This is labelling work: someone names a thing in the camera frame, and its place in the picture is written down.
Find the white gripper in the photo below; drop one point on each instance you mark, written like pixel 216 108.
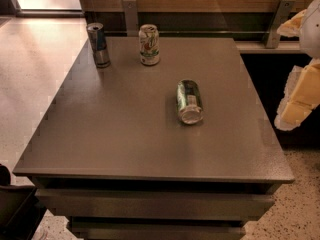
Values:
pixel 311 30

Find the green soda can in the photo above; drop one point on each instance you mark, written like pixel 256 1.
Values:
pixel 189 103

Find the white soda can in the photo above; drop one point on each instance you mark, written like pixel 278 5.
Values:
pixel 149 44

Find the blue silver energy drink can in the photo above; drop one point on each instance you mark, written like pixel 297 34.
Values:
pixel 98 43

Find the grey drawer cabinet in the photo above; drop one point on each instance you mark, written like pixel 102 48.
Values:
pixel 112 156

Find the dark object at bottom left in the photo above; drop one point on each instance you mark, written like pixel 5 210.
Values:
pixel 20 210

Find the right metal wall bracket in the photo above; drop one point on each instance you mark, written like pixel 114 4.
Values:
pixel 272 38

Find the metal wall bracket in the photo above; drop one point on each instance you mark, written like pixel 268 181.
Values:
pixel 272 38
pixel 131 17

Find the left metal wall bracket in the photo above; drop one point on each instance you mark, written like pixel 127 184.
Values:
pixel 131 17

